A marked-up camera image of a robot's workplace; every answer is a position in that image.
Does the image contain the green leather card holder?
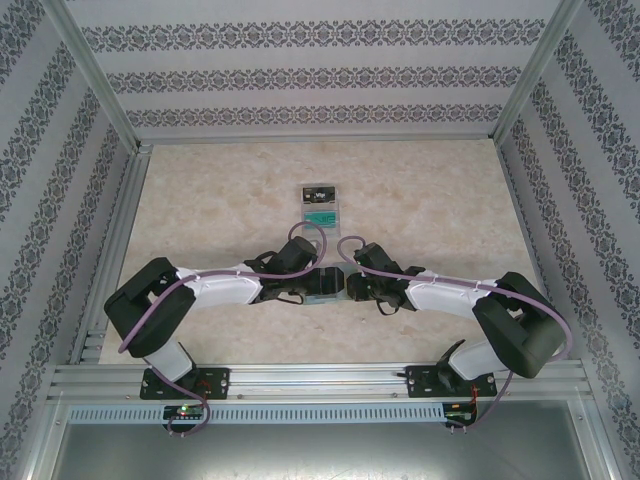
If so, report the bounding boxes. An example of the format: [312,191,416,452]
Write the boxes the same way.
[305,260,362,307]

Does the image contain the teal VIP card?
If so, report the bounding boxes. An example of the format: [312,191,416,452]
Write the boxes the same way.
[304,210,340,230]

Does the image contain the black VIP card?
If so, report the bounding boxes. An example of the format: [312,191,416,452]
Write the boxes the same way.
[301,185,337,204]

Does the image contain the clear acrylic card stand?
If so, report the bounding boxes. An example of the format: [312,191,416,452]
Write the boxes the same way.
[298,183,343,237]

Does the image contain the small black controller board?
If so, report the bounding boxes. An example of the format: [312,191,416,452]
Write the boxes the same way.
[163,403,210,427]
[443,401,480,427]

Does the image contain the grey sheet metal panel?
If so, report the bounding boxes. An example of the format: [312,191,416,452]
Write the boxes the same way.
[49,422,592,480]

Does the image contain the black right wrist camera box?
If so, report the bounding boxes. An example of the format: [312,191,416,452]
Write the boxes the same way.
[352,242,397,282]

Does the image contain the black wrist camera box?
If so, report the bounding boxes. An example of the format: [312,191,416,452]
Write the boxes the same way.
[352,242,397,282]
[276,236,320,274]

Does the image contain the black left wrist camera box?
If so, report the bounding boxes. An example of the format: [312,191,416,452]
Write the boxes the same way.
[276,236,320,274]

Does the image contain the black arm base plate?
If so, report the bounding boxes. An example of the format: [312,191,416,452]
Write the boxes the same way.
[405,364,497,399]
[141,367,232,401]

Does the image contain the aluminium mounting rail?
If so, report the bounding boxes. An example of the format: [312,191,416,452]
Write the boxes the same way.
[47,363,596,402]

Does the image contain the slotted grey cable duct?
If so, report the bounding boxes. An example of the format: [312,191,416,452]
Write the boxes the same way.
[67,403,446,425]

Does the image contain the purple cable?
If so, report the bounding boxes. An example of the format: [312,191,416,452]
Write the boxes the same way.
[118,222,330,435]
[337,235,574,434]

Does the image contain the aluminium side rail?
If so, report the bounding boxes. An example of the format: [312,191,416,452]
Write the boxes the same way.
[69,144,154,366]

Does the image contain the aluminium frame post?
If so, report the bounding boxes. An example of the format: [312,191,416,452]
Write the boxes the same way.
[491,0,585,145]
[44,0,145,154]

